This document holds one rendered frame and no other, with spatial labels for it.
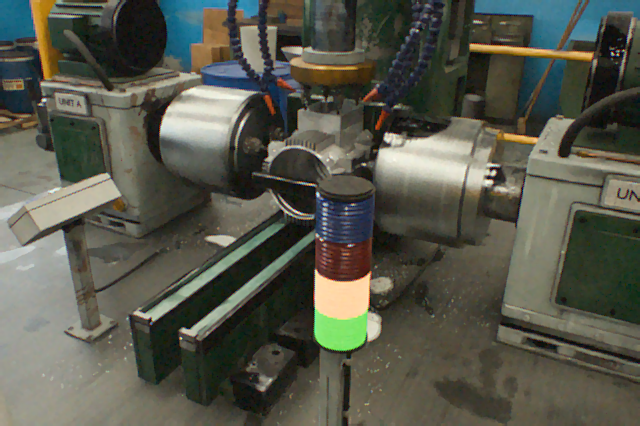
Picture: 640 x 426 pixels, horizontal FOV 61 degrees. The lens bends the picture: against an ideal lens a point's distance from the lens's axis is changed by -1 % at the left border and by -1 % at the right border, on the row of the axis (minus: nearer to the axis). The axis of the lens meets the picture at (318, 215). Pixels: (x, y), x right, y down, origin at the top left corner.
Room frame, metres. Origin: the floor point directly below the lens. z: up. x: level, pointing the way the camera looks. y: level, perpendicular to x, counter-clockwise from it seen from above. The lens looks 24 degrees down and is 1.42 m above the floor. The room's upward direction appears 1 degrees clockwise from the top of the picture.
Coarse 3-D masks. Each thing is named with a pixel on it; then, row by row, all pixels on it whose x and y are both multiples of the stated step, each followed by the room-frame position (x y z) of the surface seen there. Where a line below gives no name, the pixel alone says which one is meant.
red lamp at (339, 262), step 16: (320, 240) 0.51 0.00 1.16; (368, 240) 0.50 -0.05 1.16; (320, 256) 0.50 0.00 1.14; (336, 256) 0.49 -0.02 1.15; (352, 256) 0.49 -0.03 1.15; (368, 256) 0.51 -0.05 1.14; (320, 272) 0.50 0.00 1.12; (336, 272) 0.49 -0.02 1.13; (352, 272) 0.49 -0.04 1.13; (368, 272) 0.51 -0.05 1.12
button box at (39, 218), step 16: (96, 176) 0.89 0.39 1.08; (64, 192) 0.83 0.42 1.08; (80, 192) 0.85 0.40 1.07; (96, 192) 0.87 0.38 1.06; (112, 192) 0.89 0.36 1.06; (32, 208) 0.77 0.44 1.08; (48, 208) 0.79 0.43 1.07; (64, 208) 0.80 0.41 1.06; (80, 208) 0.82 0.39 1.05; (96, 208) 0.85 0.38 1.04; (16, 224) 0.77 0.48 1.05; (32, 224) 0.76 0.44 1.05; (48, 224) 0.77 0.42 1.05; (64, 224) 0.81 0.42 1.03; (32, 240) 0.77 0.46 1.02
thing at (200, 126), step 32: (192, 96) 1.23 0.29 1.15; (224, 96) 1.21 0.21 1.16; (256, 96) 1.21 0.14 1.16; (160, 128) 1.28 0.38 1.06; (192, 128) 1.16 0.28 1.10; (224, 128) 1.13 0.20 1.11; (256, 128) 1.20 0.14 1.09; (192, 160) 1.14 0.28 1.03; (224, 160) 1.10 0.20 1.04; (256, 160) 1.20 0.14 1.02; (224, 192) 1.15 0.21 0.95; (256, 192) 1.20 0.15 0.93
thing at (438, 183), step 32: (416, 128) 0.99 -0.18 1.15; (448, 128) 0.97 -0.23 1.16; (480, 128) 0.96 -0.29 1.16; (384, 160) 0.96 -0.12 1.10; (416, 160) 0.93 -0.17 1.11; (448, 160) 0.91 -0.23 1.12; (480, 160) 0.91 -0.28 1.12; (384, 192) 0.94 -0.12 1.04; (416, 192) 0.91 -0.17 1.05; (448, 192) 0.89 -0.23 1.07; (480, 192) 0.88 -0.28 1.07; (512, 192) 0.91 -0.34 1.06; (384, 224) 0.96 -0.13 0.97; (416, 224) 0.92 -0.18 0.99; (448, 224) 0.89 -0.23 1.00; (480, 224) 0.93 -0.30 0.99
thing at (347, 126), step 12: (312, 108) 1.19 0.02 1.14; (324, 108) 1.23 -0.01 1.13; (348, 108) 1.22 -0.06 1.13; (360, 108) 1.19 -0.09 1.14; (300, 120) 1.14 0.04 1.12; (312, 120) 1.13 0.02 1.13; (324, 120) 1.11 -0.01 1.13; (336, 120) 1.10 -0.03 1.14; (348, 120) 1.13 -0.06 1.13; (360, 120) 1.19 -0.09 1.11; (324, 132) 1.11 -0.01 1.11; (336, 132) 1.10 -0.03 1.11; (348, 132) 1.13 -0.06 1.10; (360, 132) 1.19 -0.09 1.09; (336, 144) 1.10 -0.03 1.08
